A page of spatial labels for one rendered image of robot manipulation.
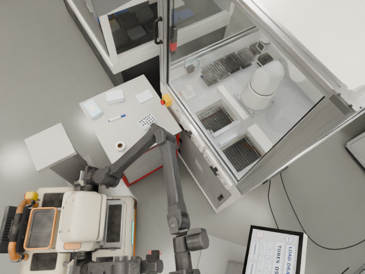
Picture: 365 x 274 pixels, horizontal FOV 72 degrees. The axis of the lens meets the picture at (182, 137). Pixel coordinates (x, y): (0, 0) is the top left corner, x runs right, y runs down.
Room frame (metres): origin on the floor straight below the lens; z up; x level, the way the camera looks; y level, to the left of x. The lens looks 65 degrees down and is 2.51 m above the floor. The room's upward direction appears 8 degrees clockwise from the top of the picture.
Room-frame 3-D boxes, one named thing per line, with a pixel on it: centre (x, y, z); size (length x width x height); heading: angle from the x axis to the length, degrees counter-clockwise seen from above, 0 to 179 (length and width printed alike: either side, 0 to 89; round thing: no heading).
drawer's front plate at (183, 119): (0.79, -0.06, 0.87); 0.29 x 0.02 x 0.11; 40
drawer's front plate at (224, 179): (0.55, -0.27, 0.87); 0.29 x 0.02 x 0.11; 40
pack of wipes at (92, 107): (0.93, 0.72, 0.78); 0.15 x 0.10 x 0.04; 46
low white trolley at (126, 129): (0.92, 0.43, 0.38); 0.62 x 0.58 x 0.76; 40
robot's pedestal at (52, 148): (0.59, 0.95, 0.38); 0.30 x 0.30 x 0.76; 40
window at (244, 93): (0.78, -0.11, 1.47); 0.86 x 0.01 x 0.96; 40
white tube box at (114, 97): (1.06, 0.58, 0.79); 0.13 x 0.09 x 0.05; 114
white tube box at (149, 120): (0.88, 0.28, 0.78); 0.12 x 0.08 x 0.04; 139
